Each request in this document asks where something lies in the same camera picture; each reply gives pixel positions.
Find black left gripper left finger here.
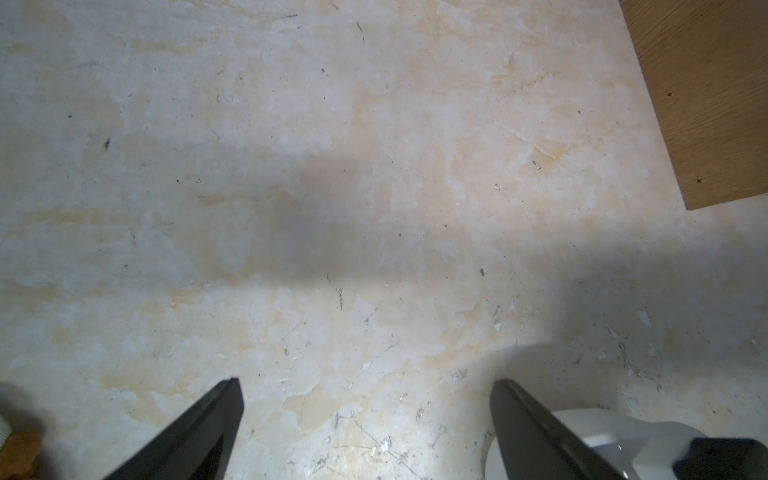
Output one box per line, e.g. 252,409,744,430
107,378,244,480

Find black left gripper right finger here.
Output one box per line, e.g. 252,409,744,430
489,379,623,479

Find wooden shelf cabinet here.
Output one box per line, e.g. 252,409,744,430
621,1,767,210

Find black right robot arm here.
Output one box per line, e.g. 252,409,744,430
552,408,767,479

